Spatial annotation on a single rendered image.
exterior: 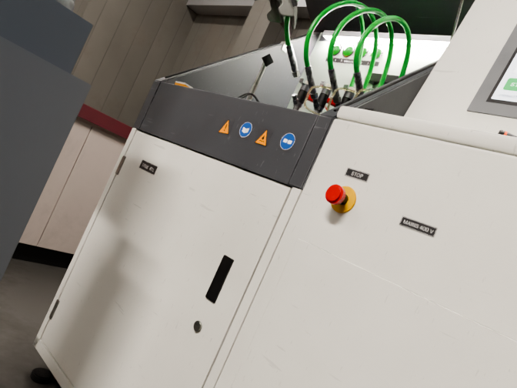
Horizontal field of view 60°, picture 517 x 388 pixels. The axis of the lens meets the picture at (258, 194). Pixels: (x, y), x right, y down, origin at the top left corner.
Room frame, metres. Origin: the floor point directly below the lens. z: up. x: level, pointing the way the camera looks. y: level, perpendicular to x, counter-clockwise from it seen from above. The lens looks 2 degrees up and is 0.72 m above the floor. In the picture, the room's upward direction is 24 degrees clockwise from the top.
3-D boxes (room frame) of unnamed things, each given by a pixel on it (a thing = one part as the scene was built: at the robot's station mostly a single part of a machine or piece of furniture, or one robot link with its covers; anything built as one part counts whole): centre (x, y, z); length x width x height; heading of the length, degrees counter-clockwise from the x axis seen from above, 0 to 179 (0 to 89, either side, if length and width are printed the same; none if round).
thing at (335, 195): (0.82, -0.13, 0.80); 0.05 x 0.04 x 0.05; 47
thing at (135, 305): (1.15, 0.18, 0.44); 0.65 x 0.02 x 0.68; 47
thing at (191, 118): (1.16, 0.17, 0.87); 0.62 x 0.04 x 0.16; 47
